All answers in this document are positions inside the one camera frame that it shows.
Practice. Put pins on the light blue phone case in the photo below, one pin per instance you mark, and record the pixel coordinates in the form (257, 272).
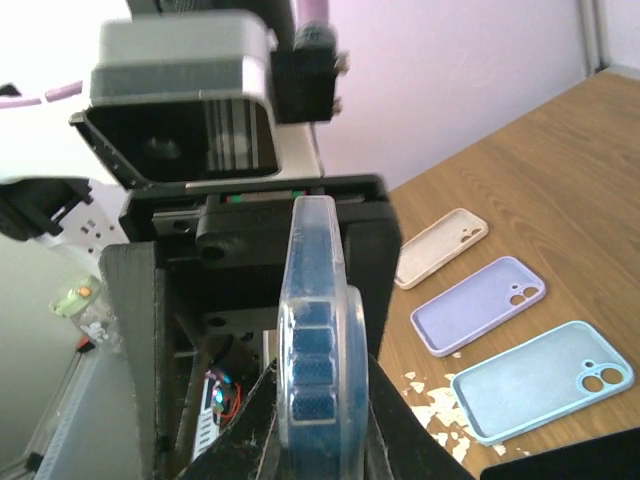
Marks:
(550, 376)

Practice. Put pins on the white debris pile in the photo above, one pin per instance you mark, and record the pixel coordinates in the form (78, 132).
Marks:
(434, 405)

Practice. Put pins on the phone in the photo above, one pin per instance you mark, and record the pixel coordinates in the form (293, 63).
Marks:
(437, 245)
(481, 302)
(322, 382)

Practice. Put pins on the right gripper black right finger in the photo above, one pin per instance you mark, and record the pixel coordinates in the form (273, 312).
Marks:
(397, 445)

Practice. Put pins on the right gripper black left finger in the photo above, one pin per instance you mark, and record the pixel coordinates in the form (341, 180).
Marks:
(248, 447)

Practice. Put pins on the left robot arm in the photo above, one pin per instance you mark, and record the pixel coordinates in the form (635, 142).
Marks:
(62, 205)

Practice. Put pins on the clear jar with green lid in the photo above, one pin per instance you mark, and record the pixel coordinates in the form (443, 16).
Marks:
(85, 304)

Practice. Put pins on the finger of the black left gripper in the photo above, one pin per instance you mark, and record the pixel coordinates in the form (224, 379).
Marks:
(136, 288)

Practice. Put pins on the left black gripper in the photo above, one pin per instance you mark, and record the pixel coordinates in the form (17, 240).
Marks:
(224, 246)

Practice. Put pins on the black smartphone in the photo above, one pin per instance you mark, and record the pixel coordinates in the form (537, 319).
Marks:
(583, 461)

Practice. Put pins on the grey slotted cable duct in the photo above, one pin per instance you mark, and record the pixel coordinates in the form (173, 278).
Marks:
(55, 425)

